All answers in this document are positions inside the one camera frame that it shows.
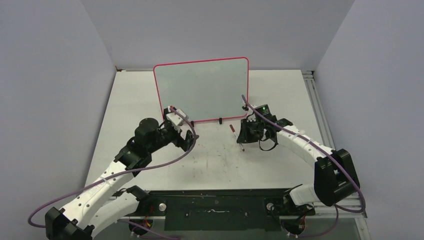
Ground aluminium rail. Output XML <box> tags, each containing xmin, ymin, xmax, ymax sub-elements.
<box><xmin>301</xmin><ymin>70</ymin><xmax>337</xmax><ymax>149</ymax></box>
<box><xmin>109</xmin><ymin>197</ymin><xmax>363</xmax><ymax>235</ymax></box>

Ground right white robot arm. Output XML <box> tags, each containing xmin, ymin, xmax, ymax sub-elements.
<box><xmin>236</xmin><ymin>104</ymin><xmax>360</xmax><ymax>214</ymax></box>

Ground pink framed whiteboard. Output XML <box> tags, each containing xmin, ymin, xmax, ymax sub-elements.
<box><xmin>153</xmin><ymin>56</ymin><xmax>249</xmax><ymax>123</ymax></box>

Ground aluminium front rail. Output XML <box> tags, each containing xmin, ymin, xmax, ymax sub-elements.
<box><xmin>109</xmin><ymin>197</ymin><xmax>363</xmax><ymax>235</ymax></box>

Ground white whiteboard marker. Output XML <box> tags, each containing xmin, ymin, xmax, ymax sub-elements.
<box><xmin>229</xmin><ymin>124</ymin><xmax>245</xmax><ymax>152</ymax></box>

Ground purple cable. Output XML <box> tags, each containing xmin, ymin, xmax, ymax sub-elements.
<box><xmin>27</xmin><ymin>105</ymin><xmax>200</xmax><ymax>240</ymax></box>
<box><xmin>241</xmin><ymin>95</ymin><xmax>366</xmax><ymax>239</ymax></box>

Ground aluminium right rail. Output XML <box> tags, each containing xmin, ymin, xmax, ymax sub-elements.
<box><xmin>301</xmin><ymin>70</ymin><xmax>337</xmax><ymax>149</ymax></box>

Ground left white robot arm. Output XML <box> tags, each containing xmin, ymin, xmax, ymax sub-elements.
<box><xmin>44</xmin><ymin>112</ymin><xmax>198</xmax><ymax>240</ymax></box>

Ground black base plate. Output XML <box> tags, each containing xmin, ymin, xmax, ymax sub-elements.
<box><xmin>128</xmin><ymin>188</ymin><xmax>320</xmax><ymax>232</ymax></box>

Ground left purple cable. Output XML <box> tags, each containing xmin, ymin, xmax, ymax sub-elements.
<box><xmin>27</xmin><ymin>105</ymin><xmax>200</xmax><ymax>240</ymax></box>

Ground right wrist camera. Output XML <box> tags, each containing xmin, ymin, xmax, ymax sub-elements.
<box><xmin>242</xmin><ymin>105</ymin><xmax>257</xmax><ymax>123</ymax></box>

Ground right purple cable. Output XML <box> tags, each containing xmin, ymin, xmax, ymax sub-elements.
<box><xmin>241</xmin><ymin>95</ymin><xmax>366</xmax><ymax>239</ymax></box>

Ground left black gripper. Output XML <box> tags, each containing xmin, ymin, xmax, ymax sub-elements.
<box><xmin>147</xmin><ymin>122</ymin><xmax>198</xmax><ymax>154</ymax></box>

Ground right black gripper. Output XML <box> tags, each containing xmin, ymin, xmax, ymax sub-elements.
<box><xmin>237</xmin><ymin>118</ymin><xmax>264</xmax><ymax>144</ymax></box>

